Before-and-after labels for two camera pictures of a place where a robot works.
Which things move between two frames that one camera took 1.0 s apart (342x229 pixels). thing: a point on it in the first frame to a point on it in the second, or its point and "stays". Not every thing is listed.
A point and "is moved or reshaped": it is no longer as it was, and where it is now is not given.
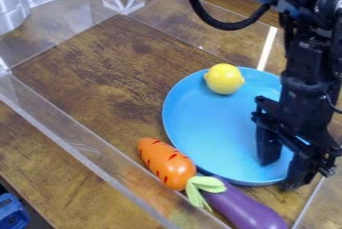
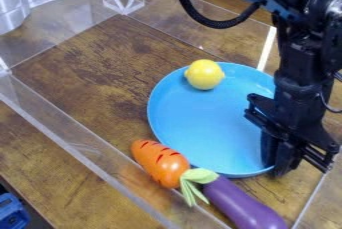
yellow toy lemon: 225,78 to 205,74
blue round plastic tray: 210,123 is moved or reshaped
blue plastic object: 14,217 stays
